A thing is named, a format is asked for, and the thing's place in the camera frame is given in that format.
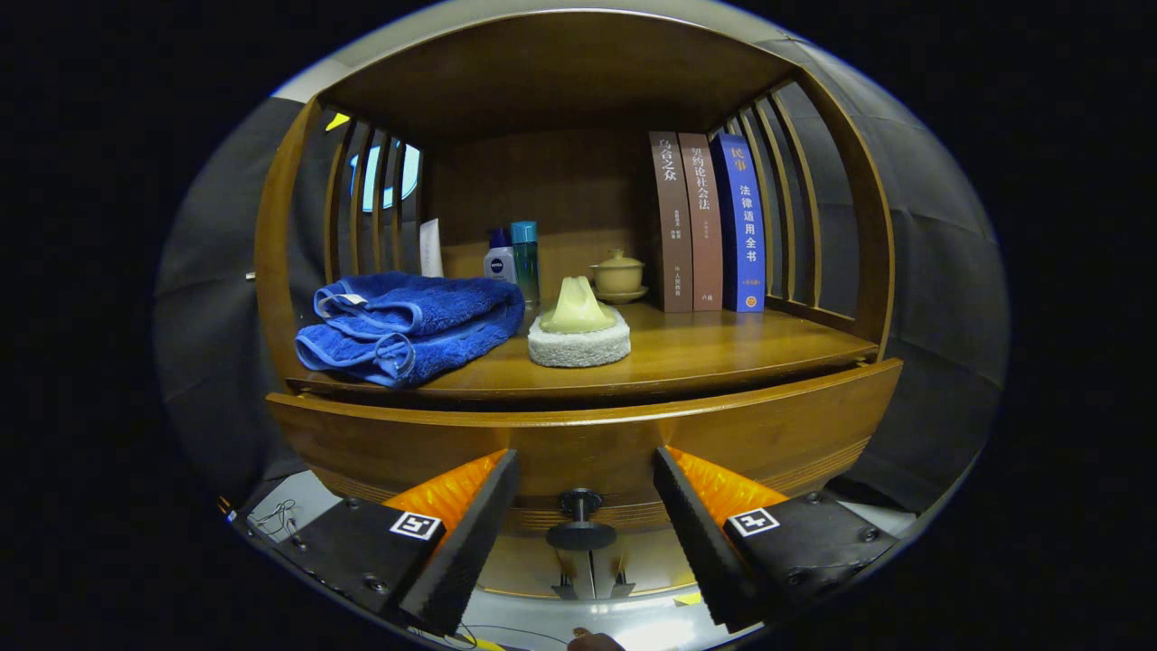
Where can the wooden cabinet door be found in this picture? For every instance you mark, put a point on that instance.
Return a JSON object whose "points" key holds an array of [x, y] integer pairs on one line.
{"points": [[646, 565], [533, 565]]}

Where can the white pump bottle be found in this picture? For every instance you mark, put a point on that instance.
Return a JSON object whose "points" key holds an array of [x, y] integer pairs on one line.
{"points": [[499, 264]]}

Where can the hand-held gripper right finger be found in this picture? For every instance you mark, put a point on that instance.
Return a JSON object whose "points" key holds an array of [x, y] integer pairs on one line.
{"points": [[700, 542]]}

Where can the wooden countertop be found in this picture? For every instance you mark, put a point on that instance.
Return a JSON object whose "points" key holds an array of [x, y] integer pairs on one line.
{"points": [[723, 348]]}

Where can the yellow floor tape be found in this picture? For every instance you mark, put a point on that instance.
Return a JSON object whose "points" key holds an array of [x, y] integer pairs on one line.
{"points": [[687, 599]]}

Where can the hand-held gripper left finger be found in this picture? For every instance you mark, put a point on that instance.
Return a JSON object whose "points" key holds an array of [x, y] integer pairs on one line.
{"points": [[475, 542]]}

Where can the beige lidded tea cup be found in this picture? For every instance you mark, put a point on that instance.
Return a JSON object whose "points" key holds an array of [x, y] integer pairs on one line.
{"points": [[619, 276]]}

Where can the white tube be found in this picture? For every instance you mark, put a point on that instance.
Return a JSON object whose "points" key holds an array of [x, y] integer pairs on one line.
{"points": [[431, 249]]}

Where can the reddish brown book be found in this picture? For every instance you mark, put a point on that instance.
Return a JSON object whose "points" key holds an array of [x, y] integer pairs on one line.
{"points": [[703, 226]]}

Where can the wooden cabinet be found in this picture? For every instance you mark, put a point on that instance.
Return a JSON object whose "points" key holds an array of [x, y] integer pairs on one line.
{"points": [[560, 72]]}

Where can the teal bottle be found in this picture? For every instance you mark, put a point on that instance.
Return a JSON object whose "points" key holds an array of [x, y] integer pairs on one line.
{"points": [[526, 262]]}

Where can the blue towel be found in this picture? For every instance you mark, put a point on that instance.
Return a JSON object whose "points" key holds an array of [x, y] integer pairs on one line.
{"points": [[407, 325]]}

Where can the blue book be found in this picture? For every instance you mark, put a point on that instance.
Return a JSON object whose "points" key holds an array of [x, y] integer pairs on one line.
{"points": [[746, 226]]}

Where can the wooden drawer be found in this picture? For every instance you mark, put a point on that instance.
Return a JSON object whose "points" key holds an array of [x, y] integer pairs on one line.
{"points": [[587, 443]]}

